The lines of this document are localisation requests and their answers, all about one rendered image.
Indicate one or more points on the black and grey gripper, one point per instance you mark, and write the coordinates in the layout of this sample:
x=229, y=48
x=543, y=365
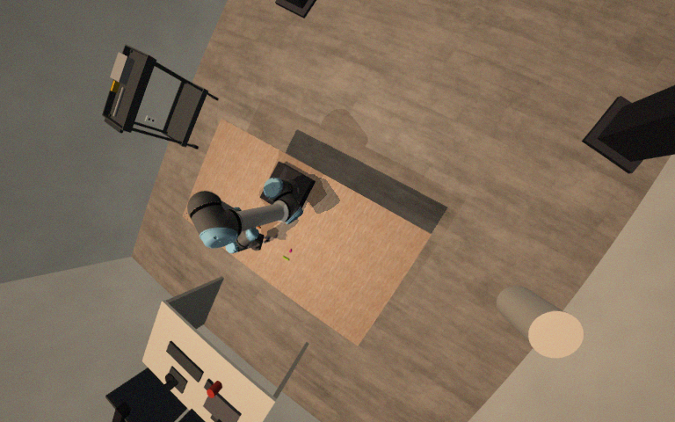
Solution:
x=258, y=242

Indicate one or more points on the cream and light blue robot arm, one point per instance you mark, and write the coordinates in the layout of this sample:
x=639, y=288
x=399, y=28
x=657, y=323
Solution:
x=220, y=225

